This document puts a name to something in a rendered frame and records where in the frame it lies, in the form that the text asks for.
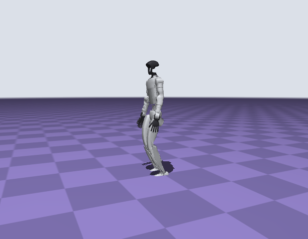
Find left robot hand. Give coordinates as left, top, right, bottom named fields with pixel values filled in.
left=149, top=115, right=160, bottom=132

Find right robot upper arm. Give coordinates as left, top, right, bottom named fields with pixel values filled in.
left=144, top=81, right=149, bottom=102

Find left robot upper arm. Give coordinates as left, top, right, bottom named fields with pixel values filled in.
left=155, top=78, right=164, bottom=101

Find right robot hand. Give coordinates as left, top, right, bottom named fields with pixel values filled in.
left=137, top=112, right=144, bottom=128

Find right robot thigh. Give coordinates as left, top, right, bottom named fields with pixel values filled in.
left=142, top=115, right=151, bottom=149

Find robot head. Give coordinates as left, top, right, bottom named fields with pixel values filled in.
left=146, top=60, right=159, bottom=78

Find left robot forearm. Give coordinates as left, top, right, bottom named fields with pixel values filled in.
left=155, top=96, right=163, bottom=119

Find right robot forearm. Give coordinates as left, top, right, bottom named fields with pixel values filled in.
left=142, top=100, right=149, bottom=116

